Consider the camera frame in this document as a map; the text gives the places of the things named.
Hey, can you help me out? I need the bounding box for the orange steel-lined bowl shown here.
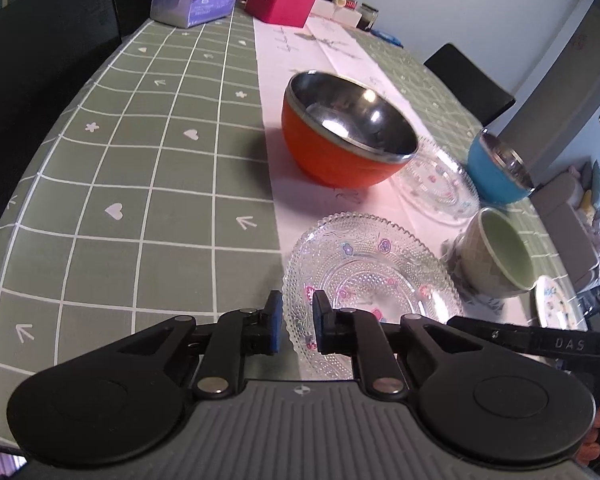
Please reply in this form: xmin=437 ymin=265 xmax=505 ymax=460
xmin=280 ymin=70 xmax=419 ymax=188

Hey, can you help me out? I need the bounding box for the beige sofa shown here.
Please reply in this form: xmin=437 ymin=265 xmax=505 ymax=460
xmin=531 ymin=160 xmax=600 ymax=292

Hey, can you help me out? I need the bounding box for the green ceramic bowl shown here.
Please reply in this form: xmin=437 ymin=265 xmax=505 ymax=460
xmin=460 ymin=208 xmax=536 ymax=299

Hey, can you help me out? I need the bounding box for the blue packet on table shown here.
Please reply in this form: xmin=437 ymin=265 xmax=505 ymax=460
xmin=370 ymin=29 xmax=404 ymax=49

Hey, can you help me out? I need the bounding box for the white condiment box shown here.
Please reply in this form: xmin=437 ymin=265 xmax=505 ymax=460
xmin=311 ymin=0 xmax=362 ymax=28

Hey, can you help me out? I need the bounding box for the large clear glass floral plate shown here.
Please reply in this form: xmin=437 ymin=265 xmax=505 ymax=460
xmin=283 ymin=212 xmax=464 ymax=380

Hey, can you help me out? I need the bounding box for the green checked tablecloth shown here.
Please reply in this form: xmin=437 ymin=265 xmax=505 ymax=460
xmin=0 ymin=1 xmax=589 ymax=461

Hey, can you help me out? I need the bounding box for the black chair left near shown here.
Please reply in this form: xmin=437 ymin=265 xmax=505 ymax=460
xmin=0 ymin=0 xmax=120 ymax=218

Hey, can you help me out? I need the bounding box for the white Fruity painted plate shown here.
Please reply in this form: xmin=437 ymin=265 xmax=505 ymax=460
xmin=531 ymin=275 xmax=586 ymax=332

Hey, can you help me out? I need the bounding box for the pink deer table runner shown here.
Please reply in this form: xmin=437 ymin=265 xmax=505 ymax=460
xmin=251 ymin=12 xmax=577 ymax=380

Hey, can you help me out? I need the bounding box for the dark glass jar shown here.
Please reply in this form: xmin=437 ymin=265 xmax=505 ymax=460
xmin=356 ymin=3 xmax=379 ymax=32

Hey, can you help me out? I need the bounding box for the black chair right side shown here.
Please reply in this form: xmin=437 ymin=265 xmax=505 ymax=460
xmin=424 ymin=44 xmax=516 ymax=127

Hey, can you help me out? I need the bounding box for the blue steel-lined bowl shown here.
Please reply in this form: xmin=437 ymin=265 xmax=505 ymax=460
xmin=466 ymin=129 xmax=535 ymax=205

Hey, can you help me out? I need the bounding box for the small clear glass floral plate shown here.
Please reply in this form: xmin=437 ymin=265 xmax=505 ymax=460
xmin=391 ymin=138 xmax=480 ymax=226

